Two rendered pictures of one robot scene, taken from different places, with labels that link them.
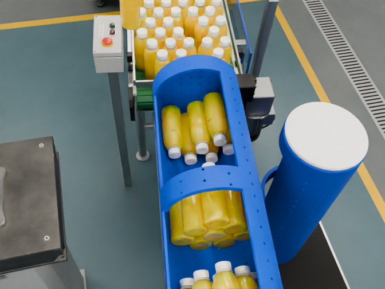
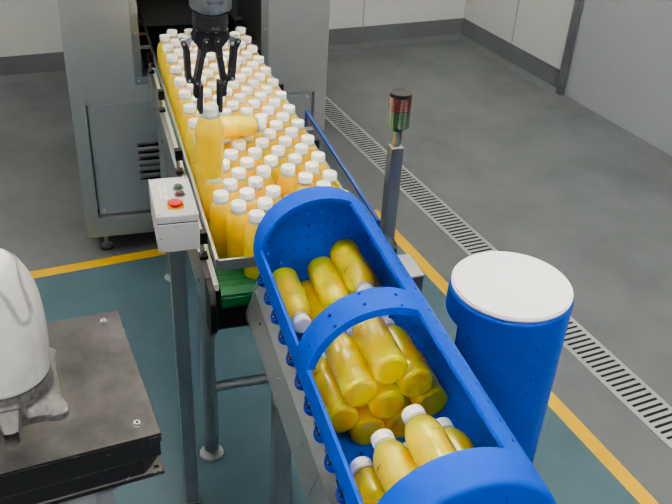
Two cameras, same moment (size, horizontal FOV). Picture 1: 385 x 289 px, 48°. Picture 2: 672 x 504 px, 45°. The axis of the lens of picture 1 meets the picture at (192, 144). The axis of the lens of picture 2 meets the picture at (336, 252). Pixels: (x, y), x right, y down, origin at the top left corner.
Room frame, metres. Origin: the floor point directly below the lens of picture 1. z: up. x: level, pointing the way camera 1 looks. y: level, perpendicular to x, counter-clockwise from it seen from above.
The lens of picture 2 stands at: (-0.59, 0.17, 2.06)
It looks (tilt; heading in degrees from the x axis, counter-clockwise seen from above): 32 degrees down; 352
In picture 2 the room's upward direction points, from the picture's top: 3 degrees clockwise
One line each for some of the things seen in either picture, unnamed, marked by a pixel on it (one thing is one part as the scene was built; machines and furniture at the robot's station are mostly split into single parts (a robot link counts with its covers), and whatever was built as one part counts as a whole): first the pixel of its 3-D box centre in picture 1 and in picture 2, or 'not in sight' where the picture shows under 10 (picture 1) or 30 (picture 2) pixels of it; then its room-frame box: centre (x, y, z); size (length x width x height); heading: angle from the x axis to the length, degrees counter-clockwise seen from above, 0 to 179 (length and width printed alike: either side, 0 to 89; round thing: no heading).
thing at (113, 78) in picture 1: (121, 131); (184, 380); (1.18, 0.34, 0.50); 0.04 x 0.04 x 1.00; 10
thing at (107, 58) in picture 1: (109, 43); (173, 212); (1.18, 0.34, 1.05); 0.20 x 0.10 x 0.10; 10
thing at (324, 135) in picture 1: (326, 134); (511, 285); (0.87, -0.44, 1.03); 0.28 x 0.28 x 0.01
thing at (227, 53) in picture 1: (222, 58); not in sight; (1.23, -0.08, 0.98); 0.07 x 0.07 x 0.16
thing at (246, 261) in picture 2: (189, 81); (298, 256); (1.11, 0.04, 0.96); 0.40 x 0.01 x 0.03; 100
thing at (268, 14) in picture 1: (250, 90); (380, 301); (1.48, -0.26, 0.55); 0.04 x 0.04 x 1.10; 10
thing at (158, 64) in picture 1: (162, 71); (256, 246); (1.13, 0.14, 0.98); 0.07 x 0.07 x 0.16
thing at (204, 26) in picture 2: not in sight; (210, 30); (1.14, 0.24, 1.53); 0.08 x 0.07 x 0.09; 105
